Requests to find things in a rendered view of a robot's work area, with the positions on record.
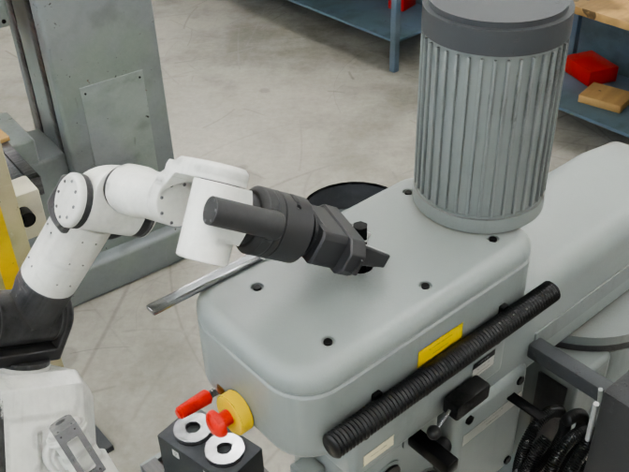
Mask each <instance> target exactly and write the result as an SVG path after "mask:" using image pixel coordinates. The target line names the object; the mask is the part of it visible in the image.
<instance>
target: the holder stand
mask: <svg viewBox="0 0 629 472"><path fill-rule="evenodd" d="M206 414H207V413H206V412H205V411H203V410H201V409H200V410H199V411H197V412H195V413H193V414H191V415H190V416H188V417H186V418H184V419H181V418H178V419H177V420H175V421H174V422H173V423H172V424H170V425H169V426H168V427H167V428H166V429H164V430H163V431H162V432H161V433H160V434H159V435H158V436H157V437H158V442H159V447H160V451H161V456H162V461H163V465H164V469H165V472H264V464H263V454H262V449H261V448H260V447H259V446H258V445H256V444H255V443H253V442H252V441H250V440H249V439H247V438H245V437H244V436H242V435H236V434H234V433H233V432H232V431H230V430H229V428H228V427H227V436H225V437H221V438H219V437H217V436H215V435H213V434H212V433H211V432H210V430H209V428H208V426H207V424H206Z"/></svg>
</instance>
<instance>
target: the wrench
mask: <svg viewBox="0 0 629 472"><path fill-rule="evenodd" d="M260 260H262V258H260V257H255V256H250V255H245V256H243V257H241V258H238V259H236V260H234V261H232V262H230V263H228V265H227V266H223V267H221V268H219V269H217V270H215V271H213V272H211V273H208V274H206V275H205V276H203V277H201V278H199V279H198V280H196V281H194V282H192V283H190V284H188V285H186V286H184V287H182V288H179V289H177V290H175V291H173V292H171V293H169V294H168V295H166V296H164V297H162V298H160V299H158V300H156V301H154V302H151V303H149V304H147V305H146V308H147V310H149V311H150V312H151V313H152V314H153V315H154V316H155V315H157V314H159V313H161V312H163V311H165V310H167V309H169V308H170V307H172V306H174V305H176V304H177V303H179V302H182V301H184V300H186V299H188V298H190V297H192V296H194V295H196V294H198V293H199V292H201V291H203V290H204V289H206V288H209V287H211V286H213V285H215V284H217V283H219V282H221V281H223V280H225V279H227V278H229V277H230V276H231V275H233V274H235V273H238V272H240V271H242V270H244V269H246V268H248V267H250V266H252V265H254V264H256V263H257V262H259V261H260Z"/></svg>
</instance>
